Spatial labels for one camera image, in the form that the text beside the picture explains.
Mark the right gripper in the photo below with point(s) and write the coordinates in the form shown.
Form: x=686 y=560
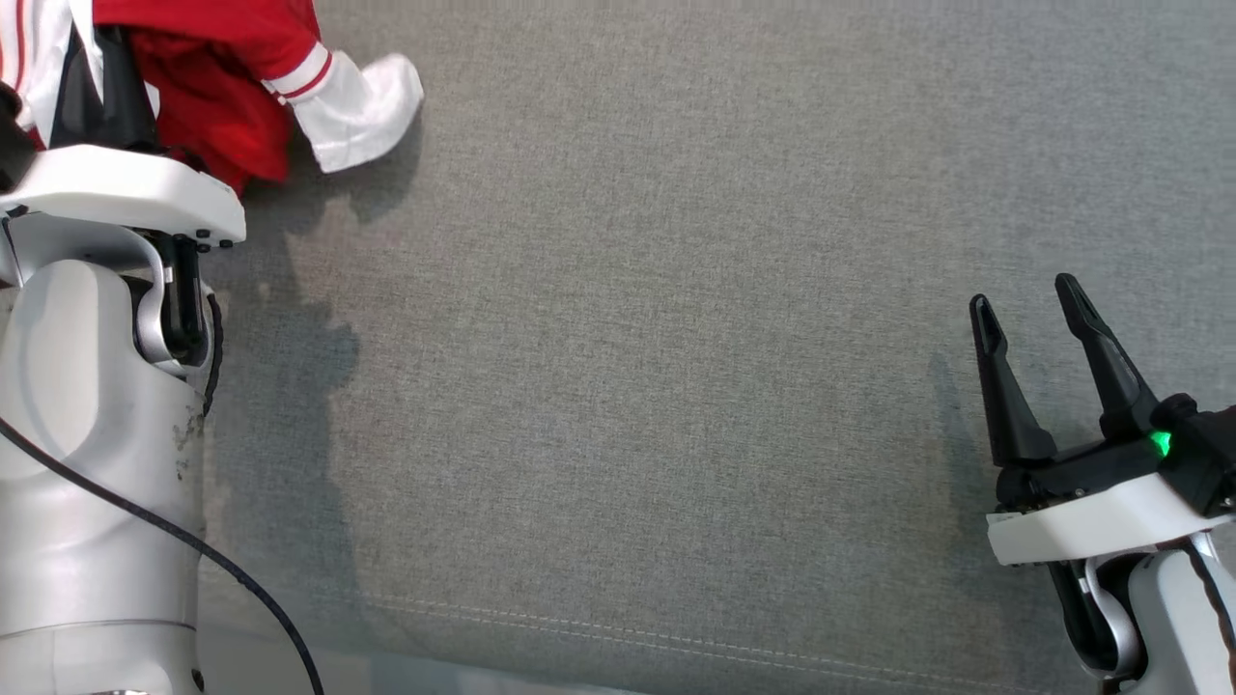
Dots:
x=1091 y=521

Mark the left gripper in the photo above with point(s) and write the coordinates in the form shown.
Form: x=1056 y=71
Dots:
x=126 y=188

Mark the red Bulls jersey white sleeves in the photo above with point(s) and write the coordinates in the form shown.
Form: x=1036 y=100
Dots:
x=212 y=87

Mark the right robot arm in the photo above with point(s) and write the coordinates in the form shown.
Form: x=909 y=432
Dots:
x=1173 y=623

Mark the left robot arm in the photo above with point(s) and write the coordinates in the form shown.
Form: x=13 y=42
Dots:
x=87 y=434

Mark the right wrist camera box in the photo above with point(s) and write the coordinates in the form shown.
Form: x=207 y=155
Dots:
x=1207 y=454

